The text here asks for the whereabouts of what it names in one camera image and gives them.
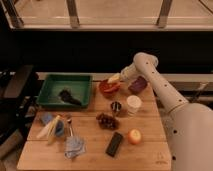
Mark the small metal cup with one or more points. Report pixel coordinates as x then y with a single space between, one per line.
116 107

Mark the orange apple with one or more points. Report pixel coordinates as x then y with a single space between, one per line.
134 136

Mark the blue small bowl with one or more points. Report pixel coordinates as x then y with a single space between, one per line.
59 128

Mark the black rectangular block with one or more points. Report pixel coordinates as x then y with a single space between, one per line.
114 144

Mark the blue grey cloth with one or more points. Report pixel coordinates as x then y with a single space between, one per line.
74 146

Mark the blue sponge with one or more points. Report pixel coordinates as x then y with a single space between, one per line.
46 118

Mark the green plastic tray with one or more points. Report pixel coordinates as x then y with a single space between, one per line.
80 87

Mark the red pepper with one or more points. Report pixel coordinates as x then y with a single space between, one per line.
109 88

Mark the white paper cup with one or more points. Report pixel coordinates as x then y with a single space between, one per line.
133 104

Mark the red bowl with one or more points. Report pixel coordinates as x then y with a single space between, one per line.
106 95

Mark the metal spoon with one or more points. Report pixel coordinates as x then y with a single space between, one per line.
69 122

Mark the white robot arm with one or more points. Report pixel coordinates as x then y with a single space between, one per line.
192 141

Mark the bunch of dark grapes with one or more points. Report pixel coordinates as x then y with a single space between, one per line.
107 122

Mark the dark object in tray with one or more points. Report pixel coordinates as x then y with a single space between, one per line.
66 96

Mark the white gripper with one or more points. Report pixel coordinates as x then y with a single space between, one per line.
127 73

